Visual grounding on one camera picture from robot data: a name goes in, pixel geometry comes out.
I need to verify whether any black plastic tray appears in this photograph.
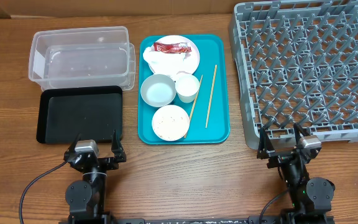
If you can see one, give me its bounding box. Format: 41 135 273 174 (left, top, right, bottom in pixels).
36 86 123 144

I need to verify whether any red snack wrapper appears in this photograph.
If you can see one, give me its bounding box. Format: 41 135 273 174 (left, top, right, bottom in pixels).
153 42 191 54

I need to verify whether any white napkin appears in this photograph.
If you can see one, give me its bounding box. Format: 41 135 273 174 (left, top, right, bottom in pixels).
142 47 186 75

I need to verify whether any clear plastic bin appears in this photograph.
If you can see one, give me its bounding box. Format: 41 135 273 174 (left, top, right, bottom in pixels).
28 26 136 91

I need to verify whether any grey dishwasher rack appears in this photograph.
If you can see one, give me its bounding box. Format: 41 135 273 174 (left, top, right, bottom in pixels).
229 0 358 149

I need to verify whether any right wooden chopstick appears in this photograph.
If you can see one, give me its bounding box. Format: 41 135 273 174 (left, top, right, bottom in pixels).
205 65 218 128

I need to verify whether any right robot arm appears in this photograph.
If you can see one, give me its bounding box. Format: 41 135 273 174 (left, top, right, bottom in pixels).
257 123 336 223

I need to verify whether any teal serving tray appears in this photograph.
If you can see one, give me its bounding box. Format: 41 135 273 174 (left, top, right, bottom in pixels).
137 34 230 145

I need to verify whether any white paper cup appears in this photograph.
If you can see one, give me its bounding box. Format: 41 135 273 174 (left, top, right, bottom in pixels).
175 75 200 103

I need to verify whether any white round plate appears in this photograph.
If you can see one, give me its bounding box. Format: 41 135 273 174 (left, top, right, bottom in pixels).
148 35 200 81

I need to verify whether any pink bowl with rice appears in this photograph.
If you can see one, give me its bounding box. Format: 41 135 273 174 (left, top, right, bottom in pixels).
152 105 190 141

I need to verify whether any wooden chopstick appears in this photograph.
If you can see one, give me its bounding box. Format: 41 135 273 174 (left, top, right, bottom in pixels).
184 75 203 138
205 65 218 128

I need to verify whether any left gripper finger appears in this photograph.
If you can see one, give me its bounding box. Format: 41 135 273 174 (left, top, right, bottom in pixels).
64 133 81 156
111 130 127 163

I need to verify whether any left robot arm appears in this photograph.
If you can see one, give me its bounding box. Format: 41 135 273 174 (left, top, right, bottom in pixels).
63 131 126 223

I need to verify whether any left wooden chopstick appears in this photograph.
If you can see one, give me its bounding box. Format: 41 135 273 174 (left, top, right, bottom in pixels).
184 75 203 138

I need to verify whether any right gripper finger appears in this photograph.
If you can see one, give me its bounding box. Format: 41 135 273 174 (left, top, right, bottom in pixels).
257 128 275 156
293 123 310 146

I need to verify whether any grey-white bowl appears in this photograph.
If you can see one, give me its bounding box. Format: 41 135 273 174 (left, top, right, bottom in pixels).
140 74 177 108

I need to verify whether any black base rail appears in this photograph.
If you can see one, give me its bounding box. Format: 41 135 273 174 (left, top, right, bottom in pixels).
113 216 284 224

